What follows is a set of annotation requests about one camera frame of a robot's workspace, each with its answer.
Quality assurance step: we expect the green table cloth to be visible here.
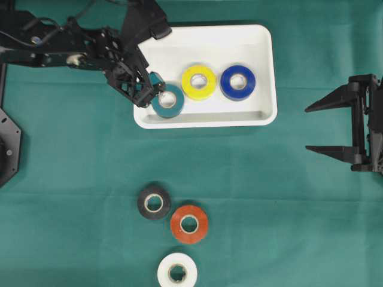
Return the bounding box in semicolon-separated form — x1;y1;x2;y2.
1;1;382;286

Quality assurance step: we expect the blue tape roll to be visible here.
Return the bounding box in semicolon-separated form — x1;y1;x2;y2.
220;65;256;101

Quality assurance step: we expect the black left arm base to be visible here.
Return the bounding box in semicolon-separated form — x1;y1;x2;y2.
0;109;22;187

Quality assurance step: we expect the black tape roll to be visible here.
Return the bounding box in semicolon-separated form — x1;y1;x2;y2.
137;184;171;220

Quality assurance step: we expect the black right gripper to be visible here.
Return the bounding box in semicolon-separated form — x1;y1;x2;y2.
305;74;382;174

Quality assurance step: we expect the teal green tape roll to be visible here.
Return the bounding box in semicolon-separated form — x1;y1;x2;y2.
151;83;184;118

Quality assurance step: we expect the white tape roll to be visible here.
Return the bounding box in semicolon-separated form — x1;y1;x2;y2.
157;252;198;286

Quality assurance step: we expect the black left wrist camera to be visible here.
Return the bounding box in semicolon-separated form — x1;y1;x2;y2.
119;0;172;52

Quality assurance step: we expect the yellow tape roll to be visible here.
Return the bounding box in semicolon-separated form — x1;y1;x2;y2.
181;65;217;101

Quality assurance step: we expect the white plastic tray case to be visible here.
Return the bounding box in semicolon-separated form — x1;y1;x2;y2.
133;25;278;129

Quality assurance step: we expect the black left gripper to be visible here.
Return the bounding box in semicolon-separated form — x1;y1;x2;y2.
92;28;166;108

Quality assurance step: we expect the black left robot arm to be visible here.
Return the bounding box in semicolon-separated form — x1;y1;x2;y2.
1;1;172;108

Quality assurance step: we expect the red tape roll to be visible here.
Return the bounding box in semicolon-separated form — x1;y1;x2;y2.
170;204;209;245

